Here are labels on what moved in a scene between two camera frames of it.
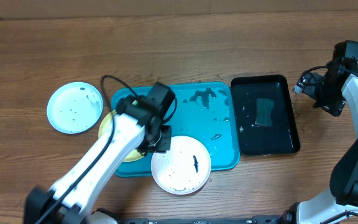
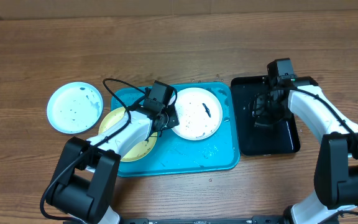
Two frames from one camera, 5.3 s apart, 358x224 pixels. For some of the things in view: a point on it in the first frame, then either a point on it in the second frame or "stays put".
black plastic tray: (265, 119) stays put
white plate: (184, 168) -> (199, 112)
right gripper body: (328, 96) -> (271, 109)
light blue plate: (74, 107) stays put
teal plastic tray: (203, 111) stays put
